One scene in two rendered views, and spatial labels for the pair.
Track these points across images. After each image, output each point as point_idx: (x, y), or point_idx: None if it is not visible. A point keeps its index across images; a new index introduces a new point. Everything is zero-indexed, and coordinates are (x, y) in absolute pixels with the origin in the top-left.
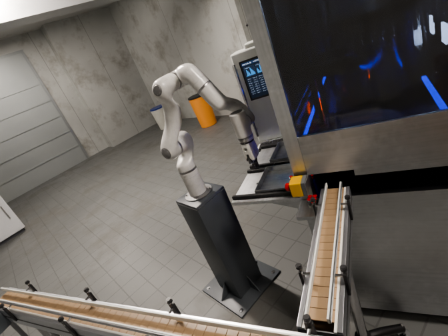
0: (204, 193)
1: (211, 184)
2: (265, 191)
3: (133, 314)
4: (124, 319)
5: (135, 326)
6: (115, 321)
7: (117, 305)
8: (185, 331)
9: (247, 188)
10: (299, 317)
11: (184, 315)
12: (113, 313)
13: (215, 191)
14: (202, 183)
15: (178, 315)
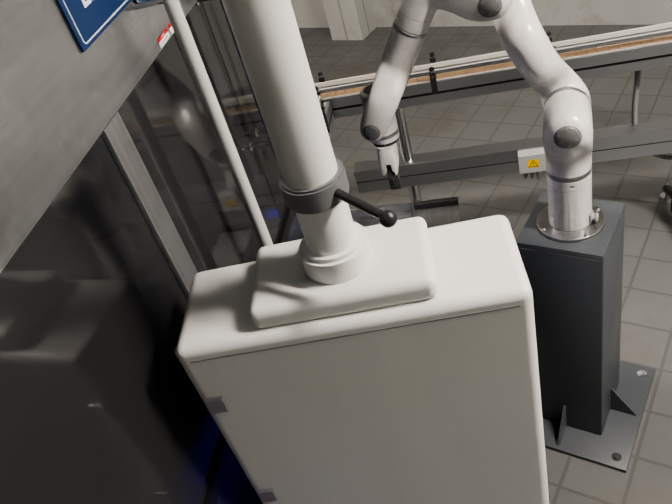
0: (547, 215)
1: (557, 245)
2: (394, 207)
3: (481, 71)
4: (488, 67)
5: (457, 59)
6: (497, 64)
7: (496, 60)
8: (416, 79)
9: (440, 224)
10: (328, 104)
11: (423, 83)
12: (508, 66)
13: (525, 226)
14: (548, 205)
15: (420, 73)
